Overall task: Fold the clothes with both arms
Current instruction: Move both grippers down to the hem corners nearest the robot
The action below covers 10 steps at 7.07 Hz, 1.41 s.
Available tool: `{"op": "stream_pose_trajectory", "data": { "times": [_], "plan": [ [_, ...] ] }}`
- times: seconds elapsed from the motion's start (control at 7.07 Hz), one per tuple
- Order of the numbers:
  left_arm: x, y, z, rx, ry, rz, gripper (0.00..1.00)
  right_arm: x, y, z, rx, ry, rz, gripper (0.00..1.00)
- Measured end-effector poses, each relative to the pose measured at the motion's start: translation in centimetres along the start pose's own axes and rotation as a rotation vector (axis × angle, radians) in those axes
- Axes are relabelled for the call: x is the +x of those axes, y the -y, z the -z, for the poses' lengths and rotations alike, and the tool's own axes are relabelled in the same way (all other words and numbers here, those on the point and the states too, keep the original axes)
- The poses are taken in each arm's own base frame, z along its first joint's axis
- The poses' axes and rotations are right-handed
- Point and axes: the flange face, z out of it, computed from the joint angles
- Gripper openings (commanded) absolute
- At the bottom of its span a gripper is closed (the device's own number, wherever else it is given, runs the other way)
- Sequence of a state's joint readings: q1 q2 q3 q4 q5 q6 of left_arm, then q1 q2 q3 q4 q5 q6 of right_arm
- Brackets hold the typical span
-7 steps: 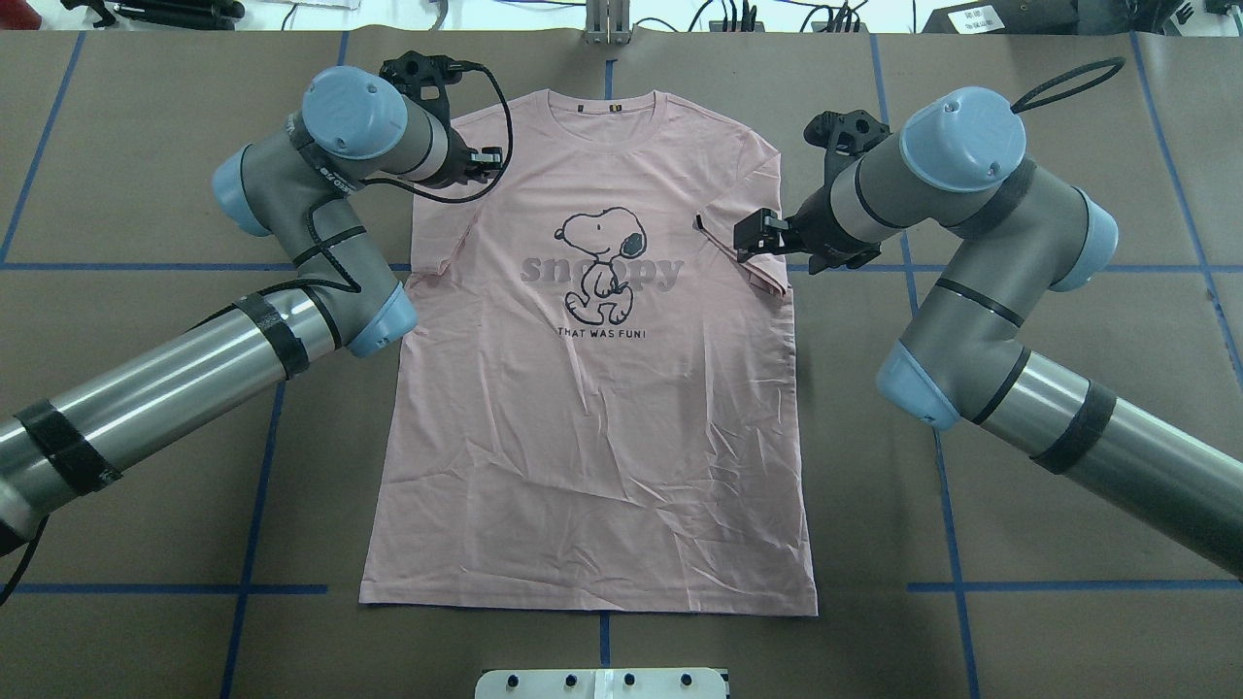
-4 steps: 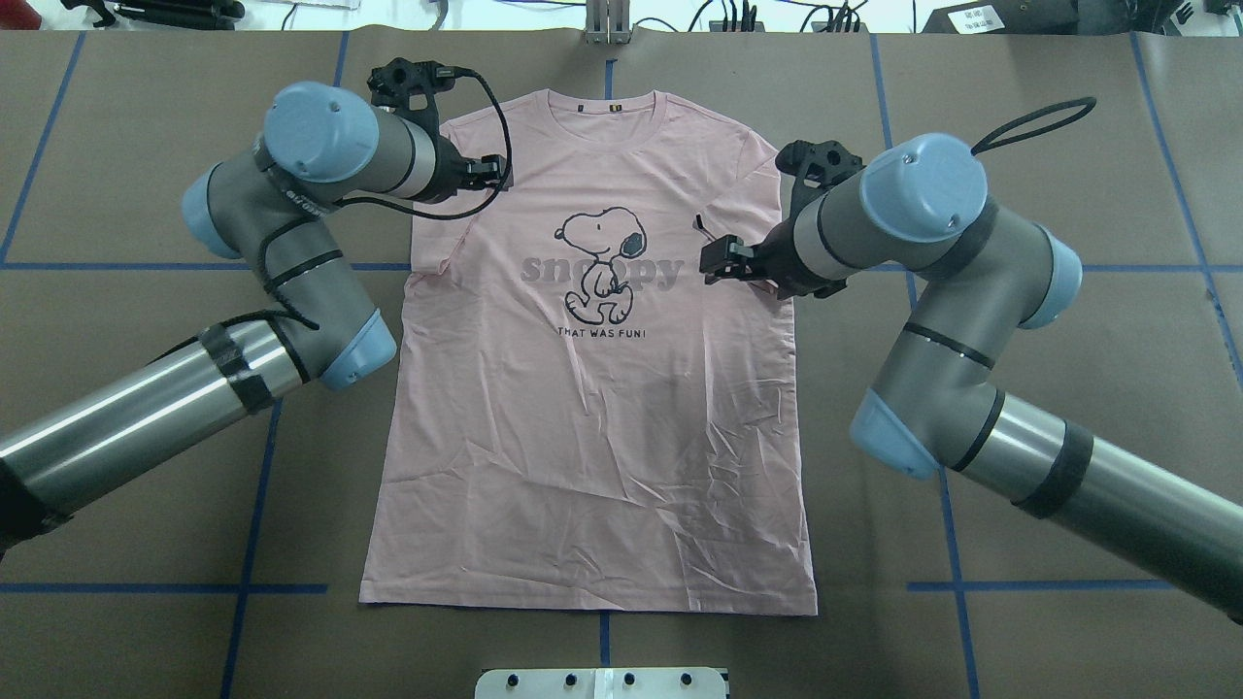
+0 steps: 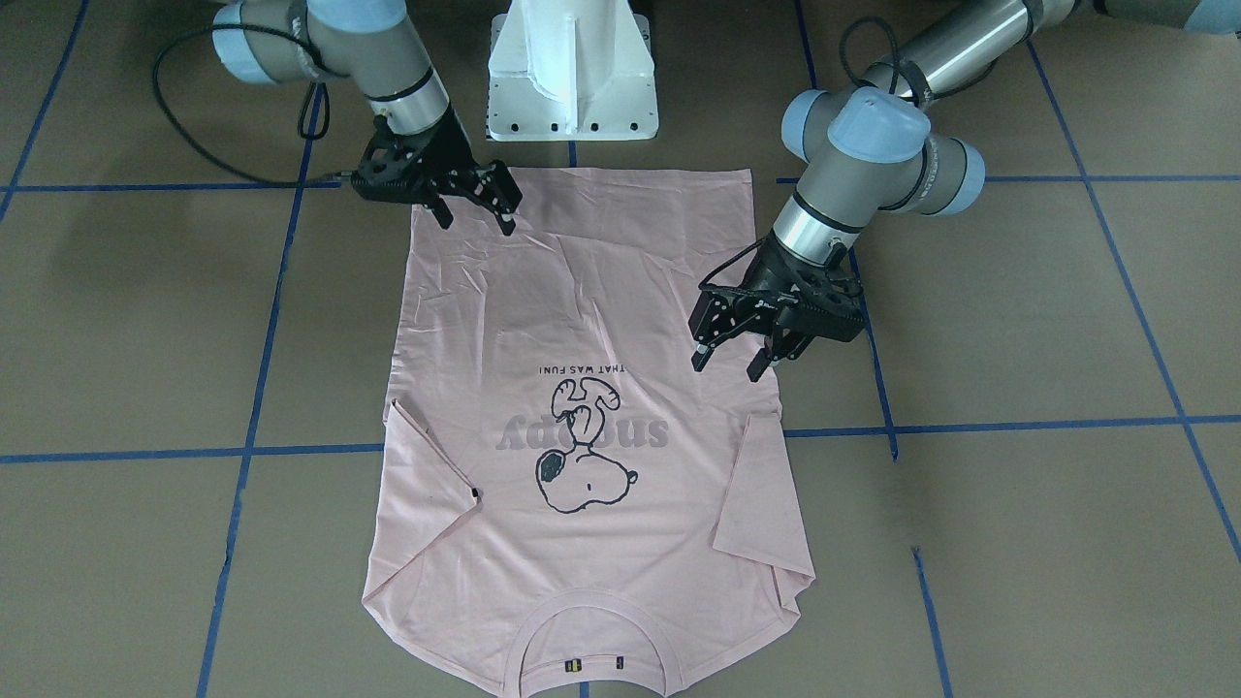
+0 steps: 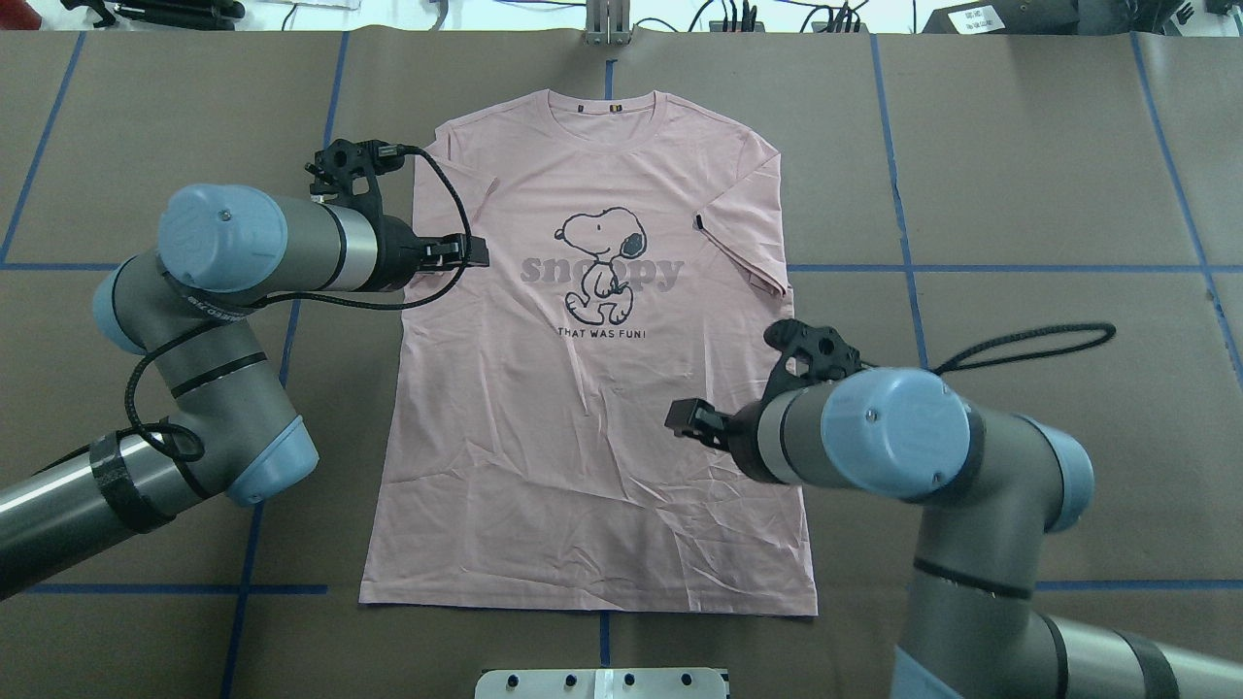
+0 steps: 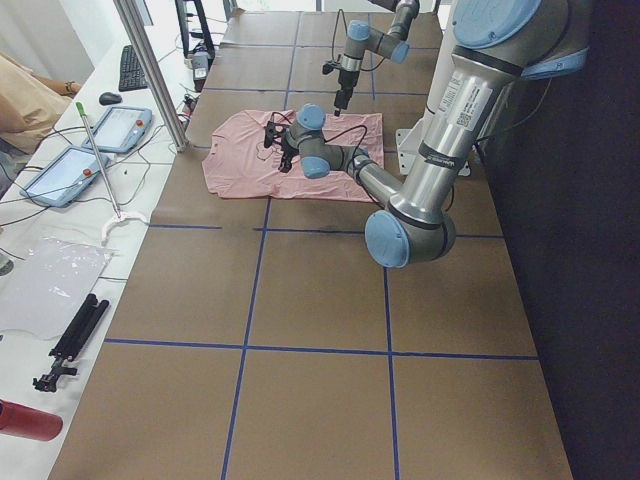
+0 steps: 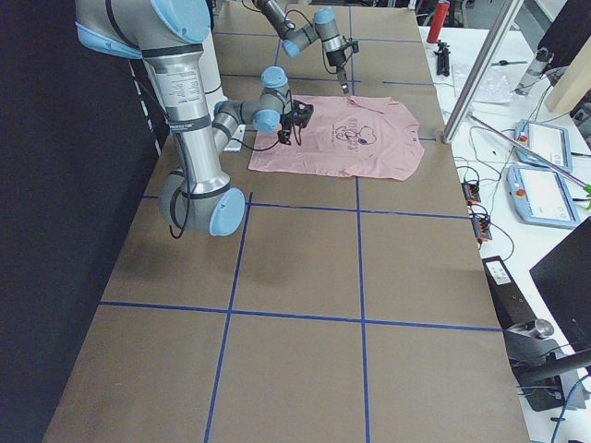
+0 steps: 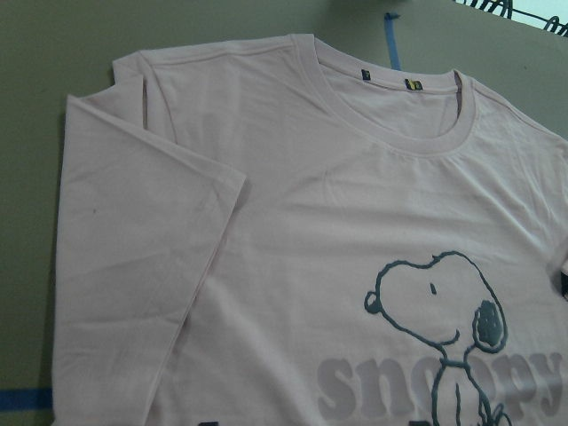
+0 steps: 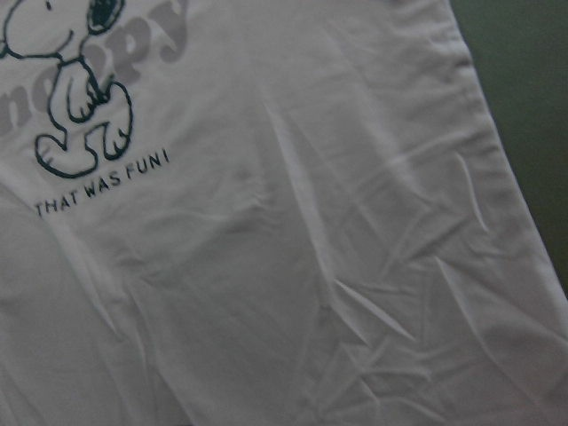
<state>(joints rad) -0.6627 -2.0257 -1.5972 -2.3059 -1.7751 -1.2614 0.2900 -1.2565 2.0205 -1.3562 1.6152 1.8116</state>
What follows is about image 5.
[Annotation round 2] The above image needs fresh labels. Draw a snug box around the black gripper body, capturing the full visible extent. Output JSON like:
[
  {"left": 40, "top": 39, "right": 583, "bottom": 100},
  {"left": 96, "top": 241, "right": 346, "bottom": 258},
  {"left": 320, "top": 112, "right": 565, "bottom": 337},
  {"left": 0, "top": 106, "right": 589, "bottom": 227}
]
[
  {"left": 336, "top": 70, "right": 359, "bottom": 106},
  {"left": 280, "top": 134, "right": 299, "bottom": 163}
]

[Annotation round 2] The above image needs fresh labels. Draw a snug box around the pink Snoopy t-shirt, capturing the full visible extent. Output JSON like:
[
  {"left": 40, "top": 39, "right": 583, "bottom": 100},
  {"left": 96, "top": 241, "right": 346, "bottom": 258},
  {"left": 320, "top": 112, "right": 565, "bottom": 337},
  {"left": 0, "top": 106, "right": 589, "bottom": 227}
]
[{"left": 202, "top": 110, "right": 384, "bottom": 202}]

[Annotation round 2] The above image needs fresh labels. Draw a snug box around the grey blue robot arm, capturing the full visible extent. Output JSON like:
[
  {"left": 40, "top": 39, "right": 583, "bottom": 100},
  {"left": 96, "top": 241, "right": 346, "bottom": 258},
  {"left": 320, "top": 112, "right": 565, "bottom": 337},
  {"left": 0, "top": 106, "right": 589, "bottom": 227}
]
[
  {"left": 264, "top": 1, "right": 594, "bottom": 268},
  {"left": 322, "top": 0, "right": 420, "bottom": 116}
]

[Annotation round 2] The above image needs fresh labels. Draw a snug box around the far blue teach pendant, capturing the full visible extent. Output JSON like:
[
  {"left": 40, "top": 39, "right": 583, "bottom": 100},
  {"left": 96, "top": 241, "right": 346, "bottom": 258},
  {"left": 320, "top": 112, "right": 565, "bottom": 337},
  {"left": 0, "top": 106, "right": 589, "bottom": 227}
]
[{"left": 91, "top": 105, "right": 153, "bottom": 154}]

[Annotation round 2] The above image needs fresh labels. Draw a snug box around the blue teach pendant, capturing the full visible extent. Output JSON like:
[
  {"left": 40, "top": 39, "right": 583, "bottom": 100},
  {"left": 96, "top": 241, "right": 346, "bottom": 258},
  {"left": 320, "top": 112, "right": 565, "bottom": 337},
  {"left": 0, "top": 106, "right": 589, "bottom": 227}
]
[
  {"left": 91, "top": 105, "right": 153, "bottom": 154},
  {"left": 20, "top": 146, "right": 101, "bottom": 208}
]

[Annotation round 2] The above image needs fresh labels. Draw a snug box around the silver reacher grabber stick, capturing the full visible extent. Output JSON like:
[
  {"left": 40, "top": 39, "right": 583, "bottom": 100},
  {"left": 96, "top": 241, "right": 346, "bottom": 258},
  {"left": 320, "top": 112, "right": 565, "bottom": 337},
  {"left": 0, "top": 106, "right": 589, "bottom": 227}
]
[{"left": 75, "top": 102, "right": 149, "bottom": 246}]

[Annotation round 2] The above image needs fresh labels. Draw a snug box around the black keyboard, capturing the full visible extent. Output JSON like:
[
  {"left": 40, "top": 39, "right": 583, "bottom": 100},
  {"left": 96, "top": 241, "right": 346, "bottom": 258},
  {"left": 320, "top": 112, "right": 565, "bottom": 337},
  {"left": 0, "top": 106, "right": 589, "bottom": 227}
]
[{"left": 118, "top": 45, "right": 148, "bottom": 92}]

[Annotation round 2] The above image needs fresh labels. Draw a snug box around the black computer mouse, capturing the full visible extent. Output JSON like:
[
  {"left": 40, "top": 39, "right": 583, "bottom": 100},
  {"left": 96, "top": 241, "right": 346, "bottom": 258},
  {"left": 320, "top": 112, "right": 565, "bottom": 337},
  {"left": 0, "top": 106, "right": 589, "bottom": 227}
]
[{"left": 98, "top": 92, "right": 122, "bottom": 106}]

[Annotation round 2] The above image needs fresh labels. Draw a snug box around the near blue teach pendant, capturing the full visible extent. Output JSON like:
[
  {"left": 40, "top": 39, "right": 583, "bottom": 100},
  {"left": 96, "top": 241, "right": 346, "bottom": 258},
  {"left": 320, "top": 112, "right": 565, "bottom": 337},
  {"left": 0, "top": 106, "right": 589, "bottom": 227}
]
[{"left": 20, "top": 146, "right": 101, "bottom": 208}]

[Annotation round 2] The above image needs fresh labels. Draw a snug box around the black folded tripod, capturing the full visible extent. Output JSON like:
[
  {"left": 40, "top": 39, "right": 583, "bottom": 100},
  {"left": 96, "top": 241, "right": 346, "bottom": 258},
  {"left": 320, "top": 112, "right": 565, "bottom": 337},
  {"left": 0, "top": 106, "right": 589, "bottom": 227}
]
[{"left": 32, "top": 293, "right": 110, "bottom": 393}]

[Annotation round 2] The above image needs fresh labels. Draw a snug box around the clear plastic bag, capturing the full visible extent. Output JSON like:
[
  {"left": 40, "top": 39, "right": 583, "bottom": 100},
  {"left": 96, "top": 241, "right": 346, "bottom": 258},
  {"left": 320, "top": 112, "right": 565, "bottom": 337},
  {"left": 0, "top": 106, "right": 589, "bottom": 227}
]
[{"left": 1, "top": 238, "right": 113, "bottom": 340}]

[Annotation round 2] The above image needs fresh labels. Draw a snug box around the person in beige shirt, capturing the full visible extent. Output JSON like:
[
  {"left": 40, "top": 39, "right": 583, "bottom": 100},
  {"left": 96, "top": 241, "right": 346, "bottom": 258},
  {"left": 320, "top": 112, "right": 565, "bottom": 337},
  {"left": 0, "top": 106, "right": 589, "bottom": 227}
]
[{"left": 1, "top": 53, "right": 82, "bottom": 154}]

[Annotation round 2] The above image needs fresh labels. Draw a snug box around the red bottle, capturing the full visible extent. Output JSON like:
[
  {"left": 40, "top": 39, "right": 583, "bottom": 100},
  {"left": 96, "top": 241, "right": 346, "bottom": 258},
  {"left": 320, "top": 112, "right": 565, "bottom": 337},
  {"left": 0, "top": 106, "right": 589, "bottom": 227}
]
[{"left": 1, "top": 400, "right": 63, "bottom": 441}]

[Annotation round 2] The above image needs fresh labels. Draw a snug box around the black camera cable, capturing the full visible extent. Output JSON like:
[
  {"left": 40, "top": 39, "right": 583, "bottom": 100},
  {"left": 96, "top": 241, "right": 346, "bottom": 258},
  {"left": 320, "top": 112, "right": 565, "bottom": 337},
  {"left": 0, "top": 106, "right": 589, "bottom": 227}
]
[
  {"left": 331, "top": 8, "right": 391, "bottom": 74},
  {"left": 272, "top": 110, "right": 369, "bottom": 160}
]

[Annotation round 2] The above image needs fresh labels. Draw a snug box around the aluminium frame post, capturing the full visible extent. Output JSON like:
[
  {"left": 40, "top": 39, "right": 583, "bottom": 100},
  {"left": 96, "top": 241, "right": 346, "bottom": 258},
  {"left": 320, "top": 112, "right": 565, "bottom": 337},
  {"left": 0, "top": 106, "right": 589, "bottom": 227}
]
[{"left": 113, "top": 0, "right": 188, "bottom": 153}]

